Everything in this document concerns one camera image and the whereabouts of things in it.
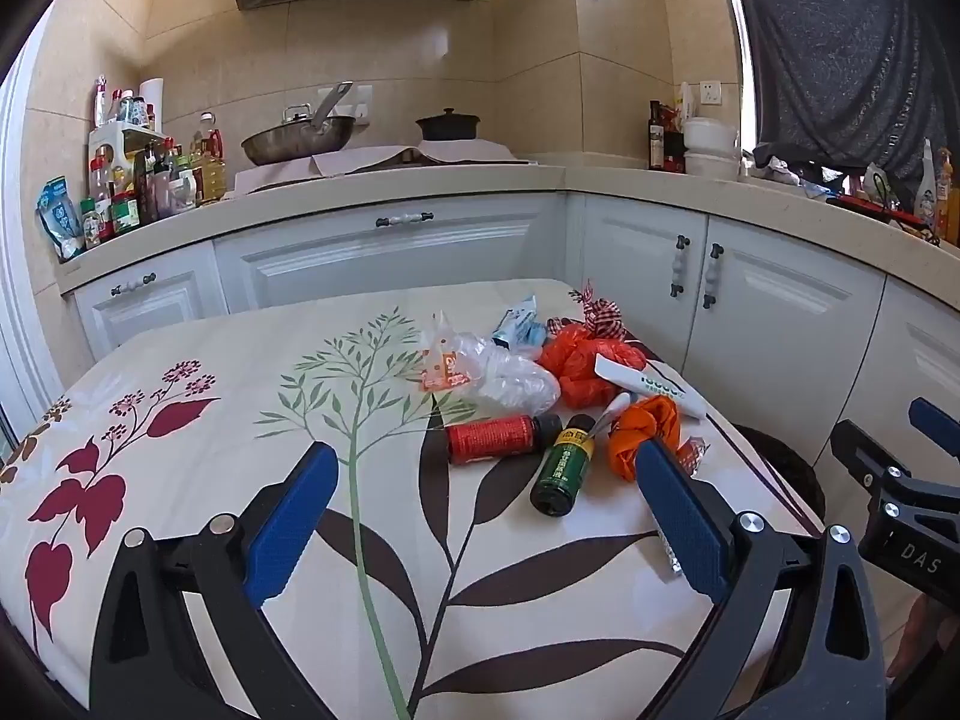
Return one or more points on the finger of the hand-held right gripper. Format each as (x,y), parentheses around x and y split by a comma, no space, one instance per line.
(862,451)
(936,421)

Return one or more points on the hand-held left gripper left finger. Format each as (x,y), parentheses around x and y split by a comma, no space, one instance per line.
(289,525)

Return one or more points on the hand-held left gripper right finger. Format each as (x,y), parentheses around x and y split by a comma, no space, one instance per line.
(686,525)

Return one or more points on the small red candy wrapper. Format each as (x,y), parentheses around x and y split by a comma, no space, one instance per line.
(694,454)

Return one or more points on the black trash bin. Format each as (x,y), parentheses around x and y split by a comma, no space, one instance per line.
(780,465)

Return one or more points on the small orange plastic bag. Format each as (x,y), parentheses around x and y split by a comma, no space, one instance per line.
(637,427)

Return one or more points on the green bottle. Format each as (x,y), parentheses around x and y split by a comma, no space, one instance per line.
(559,465)

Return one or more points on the large orange plastic bag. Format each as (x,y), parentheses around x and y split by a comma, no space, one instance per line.
(585,367)

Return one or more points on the red bottle with black cap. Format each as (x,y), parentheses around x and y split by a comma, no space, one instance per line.
(495,436)

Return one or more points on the orange white small wrapper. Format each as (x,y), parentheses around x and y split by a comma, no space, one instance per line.
(442,369)

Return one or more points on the clear plastic bag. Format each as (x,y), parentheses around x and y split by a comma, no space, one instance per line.
(510,382)

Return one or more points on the red white striped wrapper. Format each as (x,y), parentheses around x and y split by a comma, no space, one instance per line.
(600,315)

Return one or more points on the blue white plastic wrapper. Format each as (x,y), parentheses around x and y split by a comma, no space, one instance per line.
(521,330)

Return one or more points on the person's right hand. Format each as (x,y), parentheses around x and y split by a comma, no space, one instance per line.
(919,634)

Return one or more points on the white kitchen cabinet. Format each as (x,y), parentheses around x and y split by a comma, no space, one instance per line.
(787,330)

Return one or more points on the floral printed tablecloth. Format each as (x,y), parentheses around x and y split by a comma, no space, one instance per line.
(225,360)

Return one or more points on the orange liquid bottle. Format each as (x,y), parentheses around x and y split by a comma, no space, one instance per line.
(949,202)

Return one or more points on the white crumpled cloth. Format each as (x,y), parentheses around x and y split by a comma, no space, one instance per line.
(776,169)

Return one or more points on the white lidded container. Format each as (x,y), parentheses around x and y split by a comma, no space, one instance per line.
(709,135)
(709,165)

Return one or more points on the yellow cooking oil bottle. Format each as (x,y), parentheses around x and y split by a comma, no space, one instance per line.
(211,165)

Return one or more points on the row of condiment bottles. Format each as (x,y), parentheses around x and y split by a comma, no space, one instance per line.
(124,195)

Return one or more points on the pale stove cover cloth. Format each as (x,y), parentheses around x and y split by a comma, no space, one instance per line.
(360,162)

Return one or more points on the dark glass bottle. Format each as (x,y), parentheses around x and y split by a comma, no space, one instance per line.
(657,139)

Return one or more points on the blue white packet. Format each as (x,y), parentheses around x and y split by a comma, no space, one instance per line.
(61,221)

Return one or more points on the steel wok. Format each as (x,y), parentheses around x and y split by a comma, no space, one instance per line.
(300,144)

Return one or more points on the dark curtain cloth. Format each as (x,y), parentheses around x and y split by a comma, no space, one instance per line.
(840,52)

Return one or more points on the white paper bag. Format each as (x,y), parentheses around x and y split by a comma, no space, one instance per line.
(685,99)

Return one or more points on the black cooking pot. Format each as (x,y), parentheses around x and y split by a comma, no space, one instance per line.
(448,127)

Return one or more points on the paper towel roll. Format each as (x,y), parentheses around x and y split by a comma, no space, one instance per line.
(152,101)

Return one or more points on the white wall socket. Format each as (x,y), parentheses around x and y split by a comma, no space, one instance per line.
(710,93)

